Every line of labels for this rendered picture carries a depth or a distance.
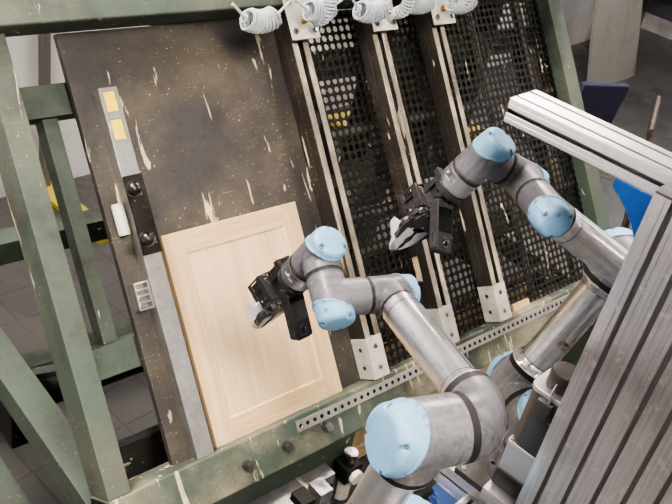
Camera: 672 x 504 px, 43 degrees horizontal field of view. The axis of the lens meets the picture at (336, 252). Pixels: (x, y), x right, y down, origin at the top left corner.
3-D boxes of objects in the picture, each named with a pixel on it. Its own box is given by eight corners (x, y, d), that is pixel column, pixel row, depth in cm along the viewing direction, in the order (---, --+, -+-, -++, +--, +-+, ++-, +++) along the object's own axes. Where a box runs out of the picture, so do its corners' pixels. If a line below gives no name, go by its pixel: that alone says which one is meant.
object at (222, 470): (102, 543, 206) (121, 551, 197) (88, 496, 205) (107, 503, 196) (602, 296, 342) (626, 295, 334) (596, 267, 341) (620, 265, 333)
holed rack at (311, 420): (297, 432, 231) (298, 433, 230) (294, 422, 231) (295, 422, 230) (622, 277, 333) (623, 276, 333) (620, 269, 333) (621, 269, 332)
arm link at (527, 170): (540, 219, 173) (501, 199, 168) (519, 191, 182) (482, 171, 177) (565, 189, 170) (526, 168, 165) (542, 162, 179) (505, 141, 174)
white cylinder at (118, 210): (108, 205, 208) (117, 237, 209) (113, 204, 206) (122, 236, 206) (119, 203, 210) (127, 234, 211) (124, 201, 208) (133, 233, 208)
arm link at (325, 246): (320, 259, 160) (310, 220, 164) (293, 286, 168) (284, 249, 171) (354, 260, 164) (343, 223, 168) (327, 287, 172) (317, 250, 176)
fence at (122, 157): (190, 458, 216) (197, 459, 213) (91, 92, 208) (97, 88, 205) (206, 450, 219) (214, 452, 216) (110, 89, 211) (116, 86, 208)
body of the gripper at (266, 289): (271, 278, 187) (296, 251, 179) (291, 311, 186) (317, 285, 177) (244, 289, 182) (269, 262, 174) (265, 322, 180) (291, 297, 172)
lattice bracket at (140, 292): (135, 312, 210) (140, 311, 208) (127, 284, 209) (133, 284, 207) (149, 307, 212) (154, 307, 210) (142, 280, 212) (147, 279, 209)
